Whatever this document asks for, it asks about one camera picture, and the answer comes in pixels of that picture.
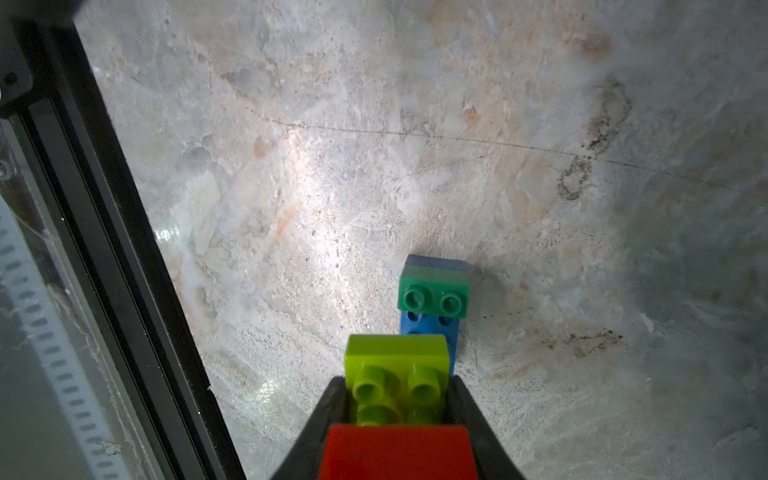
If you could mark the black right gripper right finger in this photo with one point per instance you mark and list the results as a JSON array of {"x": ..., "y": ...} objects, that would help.
[{"x": 491, "y": 460}]

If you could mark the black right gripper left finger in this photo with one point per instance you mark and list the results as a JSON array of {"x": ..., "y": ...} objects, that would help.
[{"x": 305, "y": 457}]

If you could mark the red lego brick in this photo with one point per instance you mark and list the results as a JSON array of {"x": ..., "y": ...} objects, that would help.
[{"x": 398, "y": 452}]

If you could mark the lime green lego brick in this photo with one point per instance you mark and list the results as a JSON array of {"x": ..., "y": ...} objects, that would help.
[{"x": 397, "y": 380}]

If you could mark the blue lego brick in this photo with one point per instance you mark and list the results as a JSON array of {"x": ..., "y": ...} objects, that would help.
[{"x": 415, "y": 323}]

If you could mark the small dark green lego brick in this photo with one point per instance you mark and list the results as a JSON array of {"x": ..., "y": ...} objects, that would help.
[{"x": 434, "y": 291}]

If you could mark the white slotted cable duct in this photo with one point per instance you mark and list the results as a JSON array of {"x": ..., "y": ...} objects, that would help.
[{"x": 40, "y": 322}]

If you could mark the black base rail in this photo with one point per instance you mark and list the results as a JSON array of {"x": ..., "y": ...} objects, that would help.
[{"x": 55, "y": 109}]

